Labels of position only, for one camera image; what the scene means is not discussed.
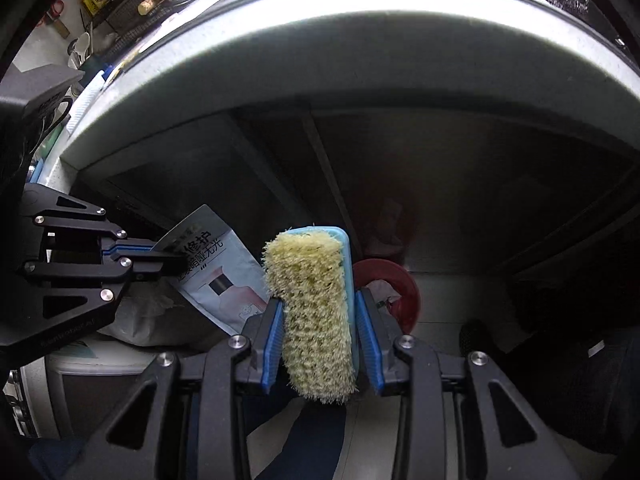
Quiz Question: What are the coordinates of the blue brush with yellow bristles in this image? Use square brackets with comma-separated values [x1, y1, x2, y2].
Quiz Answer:
[262, 226, 357, 406]

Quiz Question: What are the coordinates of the black wire rack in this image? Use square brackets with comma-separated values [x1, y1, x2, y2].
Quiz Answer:
[75, 0, 206, 56]

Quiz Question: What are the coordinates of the crumpled clear plastic sack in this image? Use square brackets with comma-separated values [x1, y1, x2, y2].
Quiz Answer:
[97, 280, 201, 348]

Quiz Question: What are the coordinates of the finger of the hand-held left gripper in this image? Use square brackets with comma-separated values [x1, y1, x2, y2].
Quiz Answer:
[19, 257, 188, 322]
[22, 182, 188, 265]

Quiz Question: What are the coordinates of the white ceramic spoon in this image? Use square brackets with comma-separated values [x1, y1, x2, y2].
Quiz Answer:
[67, 32, 92, 68]

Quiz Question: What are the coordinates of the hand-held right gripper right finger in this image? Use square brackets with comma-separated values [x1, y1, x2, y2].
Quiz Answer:
[354, 287, 581, 480]

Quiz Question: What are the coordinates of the red trash bin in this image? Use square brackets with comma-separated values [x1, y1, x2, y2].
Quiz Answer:
[352, 259, 422, 336]

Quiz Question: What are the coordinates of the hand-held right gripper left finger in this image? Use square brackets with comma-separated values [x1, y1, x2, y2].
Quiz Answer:
[82, 297, 286, 480]

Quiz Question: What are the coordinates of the grey and white pouch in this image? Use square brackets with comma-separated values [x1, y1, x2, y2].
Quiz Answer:
[150, 204, 271, 336]

